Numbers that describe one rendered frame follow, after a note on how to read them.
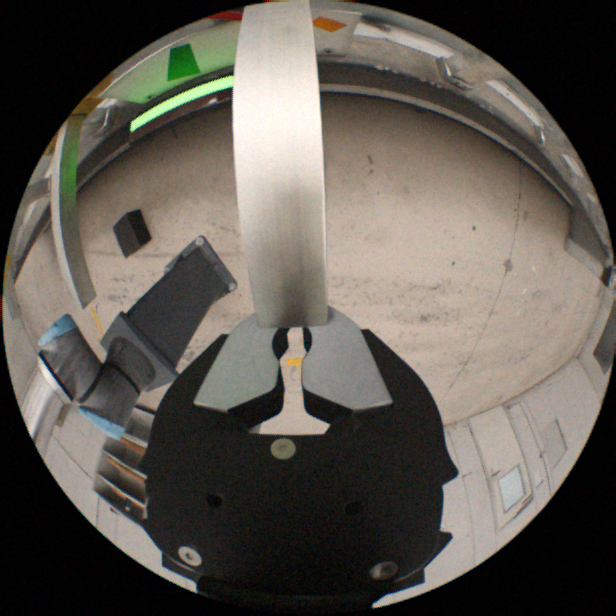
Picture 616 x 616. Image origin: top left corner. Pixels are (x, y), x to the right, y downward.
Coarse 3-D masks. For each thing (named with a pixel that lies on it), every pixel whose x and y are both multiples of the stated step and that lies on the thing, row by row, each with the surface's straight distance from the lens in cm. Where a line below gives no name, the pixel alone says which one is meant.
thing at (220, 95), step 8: (232, 88) 28; (208, 96) 29; (216, 96) 28; (224, 96) 28; (232, 96) 27; (184, 104) 30; (192, 104) 30; (200, 104) 29; (208, 104) 28; (168, 112) 31; (176, 112) 30; (184, 112) 30; (152, 120) 33; (160, 120) 32; (168, 120) 31; (144, 128) 33; (152, 128) 32; (136, 136) 34
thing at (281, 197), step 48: (288, 0) 14; (240, 48) 10; (288, 48) 10; (240, 96) 9; (288, 96) 8; (240, 144) 8; (288, 144) 8; (240, 192) 8; (288, 192) 8; (288, 240) 8; (288, 288) 8
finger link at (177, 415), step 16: (224, 336) 10; (208, 352) 9; (192, 368) 9; (208, 368) 8; (176, 384) 9; (192, 384) 8; (176, 400) 8; (192, 400) 8; (160, 416) 8; (176, 416) 8; (192, 416) 7; (208, 416) 7; (224, 416) 7; (160, 432) 8; (176, 432) 7; (192, 432) 7; (160, 448) 7; (144, 464) 7
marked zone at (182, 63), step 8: (176, 48) 26; (184, 48) 26; (176, 56) 27; (184, 56) 27; (192, 56) 27; (168, 64) 28; (176, 64) 28; (184, 64) 29; (192, 64) 29; (168, 72) 29; (176, 72) 30; (184, 72) 30; (192, 72) 31; (200, 72) 31; (168, 80) 31
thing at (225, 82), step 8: (224, 80) 29; (232, 80) 29; (200, 88) 30; (208, 88) 30; (216, 88) 29; (176, 96) 32; (184, 96) 31; (192, 96) 30; (160, 104) 33; (168, 104) 32; (176, 104) 31; (152, 112) 34; (160, 112) 32; (136, 120) 36; (144, 120) 34
